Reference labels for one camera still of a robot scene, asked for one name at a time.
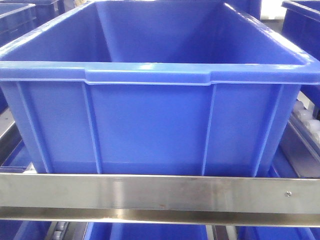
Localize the blue plastic crate middle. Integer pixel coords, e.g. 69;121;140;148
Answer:
0;0;320;177

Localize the blue plastic crate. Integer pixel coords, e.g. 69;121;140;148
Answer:
0;0;320;177
281;0;320;59
0;0;66;46

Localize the white roller track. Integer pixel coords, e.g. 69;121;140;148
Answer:
293;100;320;144

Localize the blue plastic crate right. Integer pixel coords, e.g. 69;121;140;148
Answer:
281;0;320;59

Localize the blue plastic crate left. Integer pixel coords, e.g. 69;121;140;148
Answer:
0;0;66;46

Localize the blue crate below rail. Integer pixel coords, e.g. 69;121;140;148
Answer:
84;222;208;240

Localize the stainless steel shelf rail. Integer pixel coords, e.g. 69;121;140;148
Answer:
0;173;320;227

